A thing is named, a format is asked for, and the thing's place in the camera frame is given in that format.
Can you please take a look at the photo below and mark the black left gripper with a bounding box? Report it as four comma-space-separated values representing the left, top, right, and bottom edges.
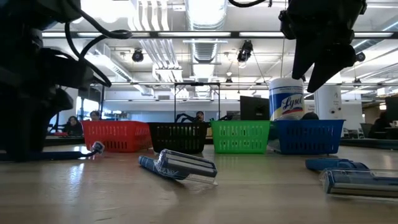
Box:
0, 46, 95, 162

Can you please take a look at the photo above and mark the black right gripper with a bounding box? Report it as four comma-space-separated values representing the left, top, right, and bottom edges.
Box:
278, 0, 368, 93

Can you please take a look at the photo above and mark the dark background table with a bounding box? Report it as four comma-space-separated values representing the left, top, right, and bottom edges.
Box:
340, 138, 398, 150
44, 135, 85, 147

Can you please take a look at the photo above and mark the white round pillar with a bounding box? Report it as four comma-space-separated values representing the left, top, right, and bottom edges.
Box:
313, 85, 343, 121

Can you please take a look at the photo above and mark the Lysol wipes canister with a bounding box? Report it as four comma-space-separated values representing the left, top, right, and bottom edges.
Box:
268, 77, 306, 121

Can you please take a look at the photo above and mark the blue plastic basket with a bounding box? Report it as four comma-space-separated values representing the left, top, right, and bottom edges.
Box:
273, 119, 346, 156

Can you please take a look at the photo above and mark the black computer monitor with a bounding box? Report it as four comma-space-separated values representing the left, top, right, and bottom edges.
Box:
239, 95, 271, 121

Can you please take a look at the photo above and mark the red plastic basket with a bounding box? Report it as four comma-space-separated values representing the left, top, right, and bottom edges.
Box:
81, 120, 154, 154

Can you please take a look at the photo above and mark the green plastic basket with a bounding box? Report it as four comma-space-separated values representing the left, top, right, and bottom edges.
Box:
210, 119, 272, 154

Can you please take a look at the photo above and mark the black plastic basket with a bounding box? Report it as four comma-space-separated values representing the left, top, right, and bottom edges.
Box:
147, 121, 210, 154

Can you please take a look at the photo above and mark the black background station frame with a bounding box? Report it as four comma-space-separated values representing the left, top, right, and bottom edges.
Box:
77, 81, 106, 122
173, 81, 221, 123

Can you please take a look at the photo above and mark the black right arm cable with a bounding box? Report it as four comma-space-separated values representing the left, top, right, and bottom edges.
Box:
228, 0, 269, 8

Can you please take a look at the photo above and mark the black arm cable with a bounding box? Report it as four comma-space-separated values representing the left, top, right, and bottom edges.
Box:
228, 0, 269, 8
63, 0, 134, 88

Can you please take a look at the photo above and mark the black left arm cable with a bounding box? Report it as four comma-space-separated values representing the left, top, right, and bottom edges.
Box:
63, 0, 134, 88

